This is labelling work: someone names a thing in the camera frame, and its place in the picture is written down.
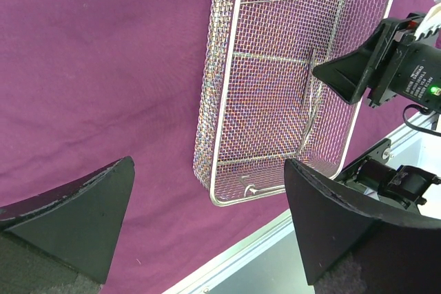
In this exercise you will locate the aluminium front rail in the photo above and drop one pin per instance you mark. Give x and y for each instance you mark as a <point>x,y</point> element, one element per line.
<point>267,260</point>

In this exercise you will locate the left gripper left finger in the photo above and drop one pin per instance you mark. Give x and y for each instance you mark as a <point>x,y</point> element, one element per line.
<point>63,240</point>

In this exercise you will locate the metal mesh instrument tray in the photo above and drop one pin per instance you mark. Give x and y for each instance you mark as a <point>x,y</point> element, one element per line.
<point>251,116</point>

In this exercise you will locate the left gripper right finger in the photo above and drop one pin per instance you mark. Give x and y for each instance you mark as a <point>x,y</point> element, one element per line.
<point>351,243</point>

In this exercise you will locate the purple cloth wrap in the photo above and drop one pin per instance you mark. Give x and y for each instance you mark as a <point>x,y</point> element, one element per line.
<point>87,82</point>

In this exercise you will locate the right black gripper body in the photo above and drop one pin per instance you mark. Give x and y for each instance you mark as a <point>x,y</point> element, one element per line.
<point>394,38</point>

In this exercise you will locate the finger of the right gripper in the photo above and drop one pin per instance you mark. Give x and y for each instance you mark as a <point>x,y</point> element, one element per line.
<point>350,75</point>

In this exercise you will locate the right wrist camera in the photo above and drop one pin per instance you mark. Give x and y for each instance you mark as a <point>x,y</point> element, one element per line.
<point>418,76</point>

